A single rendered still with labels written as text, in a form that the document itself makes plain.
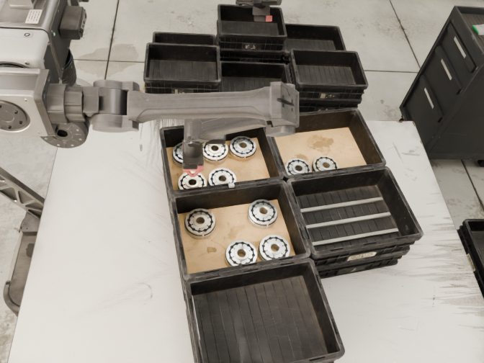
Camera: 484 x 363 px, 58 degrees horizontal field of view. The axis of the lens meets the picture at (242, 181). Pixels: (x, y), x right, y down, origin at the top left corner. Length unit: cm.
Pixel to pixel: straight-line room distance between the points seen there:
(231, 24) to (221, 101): 201
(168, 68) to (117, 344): 157
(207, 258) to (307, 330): 38
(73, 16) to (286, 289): 98
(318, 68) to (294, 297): 160
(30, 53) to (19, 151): 194
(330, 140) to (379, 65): 195
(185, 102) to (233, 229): 68
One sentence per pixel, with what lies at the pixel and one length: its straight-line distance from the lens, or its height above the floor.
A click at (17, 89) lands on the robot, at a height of 150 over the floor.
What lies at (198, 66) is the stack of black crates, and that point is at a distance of 257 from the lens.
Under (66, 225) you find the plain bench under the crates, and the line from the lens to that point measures 172.
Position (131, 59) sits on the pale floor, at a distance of 340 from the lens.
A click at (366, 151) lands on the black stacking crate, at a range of 179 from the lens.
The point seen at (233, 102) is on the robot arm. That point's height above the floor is 151.
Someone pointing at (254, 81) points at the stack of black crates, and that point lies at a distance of 268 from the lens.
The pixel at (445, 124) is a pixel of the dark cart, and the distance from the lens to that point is 275.
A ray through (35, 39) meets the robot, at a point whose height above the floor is 153.
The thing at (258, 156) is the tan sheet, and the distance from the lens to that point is 170.
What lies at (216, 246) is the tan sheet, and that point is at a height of 83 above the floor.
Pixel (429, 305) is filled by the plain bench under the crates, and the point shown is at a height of 70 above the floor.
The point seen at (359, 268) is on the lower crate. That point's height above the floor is 74.
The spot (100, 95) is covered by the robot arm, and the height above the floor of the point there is 147.
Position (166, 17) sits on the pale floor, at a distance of 381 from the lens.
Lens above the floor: 214
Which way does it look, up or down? 54 degrees down
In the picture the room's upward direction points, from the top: 10 degrees clockwise
